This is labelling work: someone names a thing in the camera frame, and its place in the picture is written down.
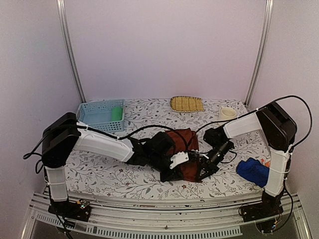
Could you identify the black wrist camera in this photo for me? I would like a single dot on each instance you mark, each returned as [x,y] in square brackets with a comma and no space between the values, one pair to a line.
[163,144]
[215,136]

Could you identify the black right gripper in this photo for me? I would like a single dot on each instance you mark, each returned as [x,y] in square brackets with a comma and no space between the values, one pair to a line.
[214,169]

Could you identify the aluminium front rail base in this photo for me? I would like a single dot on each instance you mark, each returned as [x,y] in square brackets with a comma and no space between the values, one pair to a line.
[120,218]

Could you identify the blue rolled towel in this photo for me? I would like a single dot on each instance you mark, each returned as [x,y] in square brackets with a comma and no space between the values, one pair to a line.
[253,171]

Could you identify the right aluminium frame post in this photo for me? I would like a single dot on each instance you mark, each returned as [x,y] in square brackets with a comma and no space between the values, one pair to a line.
[261,50]

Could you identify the light blue plastic basket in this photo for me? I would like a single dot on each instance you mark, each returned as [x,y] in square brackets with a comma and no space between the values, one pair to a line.
[97,114]

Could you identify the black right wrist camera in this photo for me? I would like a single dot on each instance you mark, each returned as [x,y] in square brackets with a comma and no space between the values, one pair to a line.
[215,136]

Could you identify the cream cylindrical cup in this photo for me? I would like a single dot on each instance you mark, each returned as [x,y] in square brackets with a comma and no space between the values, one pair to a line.
[227,113]

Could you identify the left aluminium frame post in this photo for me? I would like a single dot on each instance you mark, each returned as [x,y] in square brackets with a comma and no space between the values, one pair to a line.
[69,49]

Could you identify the woven bamboo tray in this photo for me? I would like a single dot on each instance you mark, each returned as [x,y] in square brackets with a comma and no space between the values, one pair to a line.
[186,104]

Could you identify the brown towel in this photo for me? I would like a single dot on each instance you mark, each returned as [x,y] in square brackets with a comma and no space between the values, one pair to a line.
[186,171]

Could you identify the aluminium frame post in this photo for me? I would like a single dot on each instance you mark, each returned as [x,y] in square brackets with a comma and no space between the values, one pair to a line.
[69,49]
[261,50]

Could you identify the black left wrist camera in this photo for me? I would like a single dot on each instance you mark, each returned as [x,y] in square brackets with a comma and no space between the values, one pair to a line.
[163,144]

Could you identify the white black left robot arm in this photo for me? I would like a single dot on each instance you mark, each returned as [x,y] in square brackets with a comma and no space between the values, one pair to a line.
[69,122]

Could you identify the orange patterned towel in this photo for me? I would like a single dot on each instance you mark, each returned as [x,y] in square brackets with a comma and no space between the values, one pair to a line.
[266,162]

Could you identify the green microfiber towel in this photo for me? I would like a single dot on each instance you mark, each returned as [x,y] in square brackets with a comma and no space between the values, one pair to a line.
[117,113]

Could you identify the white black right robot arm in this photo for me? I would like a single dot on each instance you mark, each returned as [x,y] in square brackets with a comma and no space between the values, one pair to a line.
[278,130]

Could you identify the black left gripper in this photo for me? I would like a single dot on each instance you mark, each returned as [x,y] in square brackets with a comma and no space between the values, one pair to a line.
[161,177]

